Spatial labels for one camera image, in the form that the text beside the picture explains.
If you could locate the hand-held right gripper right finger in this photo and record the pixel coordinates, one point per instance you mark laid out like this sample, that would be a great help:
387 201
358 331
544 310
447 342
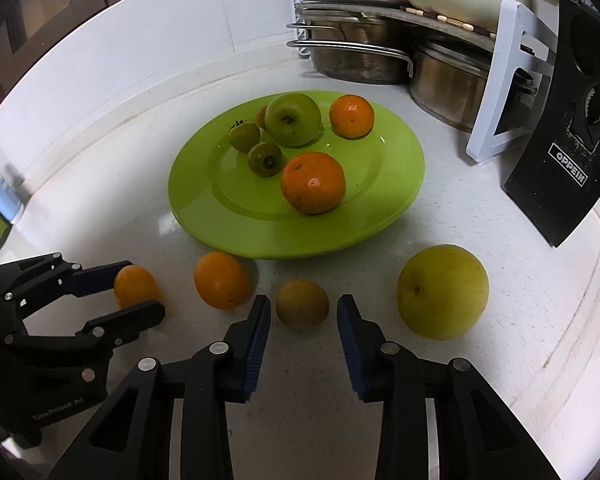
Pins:
352 345

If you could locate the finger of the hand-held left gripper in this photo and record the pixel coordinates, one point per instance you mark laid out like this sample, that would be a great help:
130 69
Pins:
95 280
130 320

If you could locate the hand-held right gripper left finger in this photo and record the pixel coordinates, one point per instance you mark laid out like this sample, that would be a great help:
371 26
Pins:
257 345

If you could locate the small orange mandarin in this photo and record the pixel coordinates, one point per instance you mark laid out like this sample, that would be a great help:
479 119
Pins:
136 282

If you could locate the round tan longan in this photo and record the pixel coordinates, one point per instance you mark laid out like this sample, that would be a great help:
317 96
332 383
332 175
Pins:
261 117
302 305

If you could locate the yellow-green apple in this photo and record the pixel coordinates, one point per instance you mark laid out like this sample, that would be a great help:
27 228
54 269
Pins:
443 291

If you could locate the green plate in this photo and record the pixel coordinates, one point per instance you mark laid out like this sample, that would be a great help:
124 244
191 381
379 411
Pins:
370 195

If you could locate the small green jujube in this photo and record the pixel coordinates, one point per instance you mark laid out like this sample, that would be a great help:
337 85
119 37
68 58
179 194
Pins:
265 159
244 136

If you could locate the green apple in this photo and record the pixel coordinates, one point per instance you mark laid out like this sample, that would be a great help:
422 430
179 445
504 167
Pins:
292 120

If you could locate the white pump bottle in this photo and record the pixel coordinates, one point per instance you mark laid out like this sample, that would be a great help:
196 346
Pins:
7 200

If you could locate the black knife block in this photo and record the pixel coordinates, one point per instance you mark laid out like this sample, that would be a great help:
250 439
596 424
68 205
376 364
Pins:
545 185

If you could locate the brown framed glass window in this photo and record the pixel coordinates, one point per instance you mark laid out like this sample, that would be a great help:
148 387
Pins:
45 10

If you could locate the steel stock pot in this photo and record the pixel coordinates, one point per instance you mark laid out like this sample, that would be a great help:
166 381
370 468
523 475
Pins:
445 85

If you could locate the white and grey pot rack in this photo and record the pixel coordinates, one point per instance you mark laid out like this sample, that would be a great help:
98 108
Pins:
510 60

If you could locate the black kitchen scissors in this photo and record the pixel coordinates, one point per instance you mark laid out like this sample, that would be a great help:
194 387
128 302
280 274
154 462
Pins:
592 90

